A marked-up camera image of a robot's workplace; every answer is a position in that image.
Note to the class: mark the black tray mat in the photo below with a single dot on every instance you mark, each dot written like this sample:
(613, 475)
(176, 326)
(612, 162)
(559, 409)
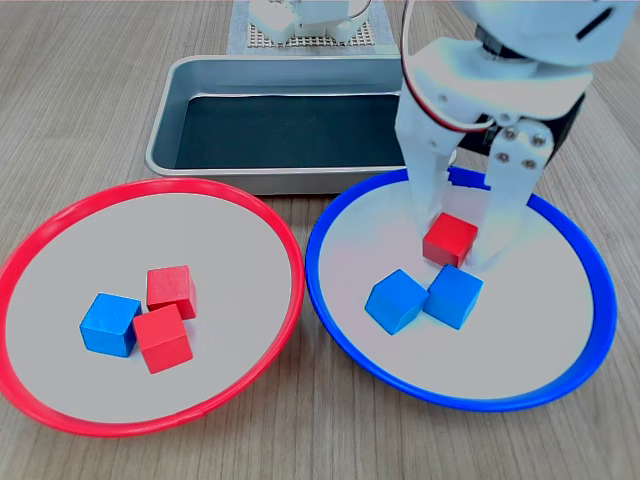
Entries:
(280, 135)

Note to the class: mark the pale grey thin sheet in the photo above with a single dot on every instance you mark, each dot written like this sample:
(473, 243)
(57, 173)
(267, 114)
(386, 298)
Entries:
(237, 30)

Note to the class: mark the white plate red rim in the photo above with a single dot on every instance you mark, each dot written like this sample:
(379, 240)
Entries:
(150, 220)

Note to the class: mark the pale perforated base plate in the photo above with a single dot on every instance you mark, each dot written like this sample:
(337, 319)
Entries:
(310, 41)

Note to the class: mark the blue cube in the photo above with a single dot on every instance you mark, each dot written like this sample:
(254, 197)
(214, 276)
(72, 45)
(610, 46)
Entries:
(452, 297)
(107, 325)
(395, 300)

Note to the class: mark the red cube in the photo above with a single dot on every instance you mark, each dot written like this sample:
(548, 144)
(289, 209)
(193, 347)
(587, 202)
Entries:
(447, 240)
(170, 287)
(162, 340)

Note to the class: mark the steel tray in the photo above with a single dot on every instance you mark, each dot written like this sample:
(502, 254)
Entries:
(250, 181)

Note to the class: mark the white plate blue rim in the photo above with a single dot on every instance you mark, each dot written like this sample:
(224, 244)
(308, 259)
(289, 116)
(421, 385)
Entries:
(525, 350)

